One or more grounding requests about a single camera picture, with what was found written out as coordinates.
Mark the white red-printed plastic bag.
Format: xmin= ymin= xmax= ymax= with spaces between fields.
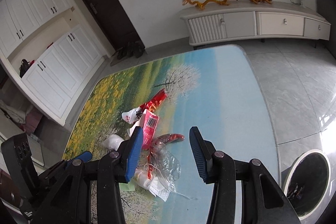
xmin=121 ymin=107 xmax=144 ymax=125

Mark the white cloth pile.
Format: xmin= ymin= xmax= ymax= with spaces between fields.
xmin=0 ymin=101 xmax=27 ymax=125

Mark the dark brown entrance door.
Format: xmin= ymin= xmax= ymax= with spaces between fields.
xmin=70 ymin=0 xmax=145 ymax=55

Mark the dark red box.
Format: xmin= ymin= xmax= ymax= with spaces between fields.
xmin=24 ymin=106 xmax=44 ymax=132

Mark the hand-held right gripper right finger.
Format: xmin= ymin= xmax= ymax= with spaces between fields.
xmin=189 ymin=126 xmax=301 ymax=224

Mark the pink white carton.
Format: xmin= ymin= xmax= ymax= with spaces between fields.
xmin=136 ymin=109 xmax=160 ymax=149

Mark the landscape print table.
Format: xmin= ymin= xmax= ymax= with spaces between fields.
xmin=62 ymin=44 xmax=280 ymax=224

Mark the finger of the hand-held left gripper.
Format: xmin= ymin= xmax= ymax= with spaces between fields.
xmin=37 ymin=160 xmax=69 ymax=189
xmin=63 ymin=151 xmax=93 ymax=169

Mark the red snack wrapper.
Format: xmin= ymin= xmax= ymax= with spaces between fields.
xmin=142 ymin=90 xmax=168 ymax=111

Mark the white tissue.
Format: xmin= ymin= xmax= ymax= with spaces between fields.
xmin=101 ymin=134 xmax=126 ymax=151

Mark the red sausage wrapper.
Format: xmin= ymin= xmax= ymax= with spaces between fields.
xmin=147 ymin=133 xmax=185 ymax=180

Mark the clear plastic wrapper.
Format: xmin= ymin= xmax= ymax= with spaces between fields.
xmin=147 ymin=144 xmax=198 ymax=201

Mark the translucent white plastic bag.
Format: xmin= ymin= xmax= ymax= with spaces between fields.
xmin=127 ymin=122 xmax=141 ymax=137

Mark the white paper napkin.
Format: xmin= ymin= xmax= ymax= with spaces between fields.
xmin=135 ymin=169 xmax=171 ymax=202

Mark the white television cabinet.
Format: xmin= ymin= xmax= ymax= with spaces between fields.
xmin=180 ymin=1 xmax=331 ymax=49

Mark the white built-in cabinet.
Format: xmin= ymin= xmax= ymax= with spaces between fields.
xmin=0 ymin=0 xmax=105 ymax=126

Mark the white round trash bin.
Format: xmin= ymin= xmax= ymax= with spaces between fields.
xmin=283 ymin=149 xmax=331 ymax=219

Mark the light green paper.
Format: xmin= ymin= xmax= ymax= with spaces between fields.
xmin=119 ymin=182 xmax=136 ymax=192

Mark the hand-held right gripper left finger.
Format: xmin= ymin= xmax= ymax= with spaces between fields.
xmin=31 ymin=126 xmax=144 ymax=224

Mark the black handbag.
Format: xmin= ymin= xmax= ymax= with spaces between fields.
xmin=19 ymin=59 xmax=31 ymax=78

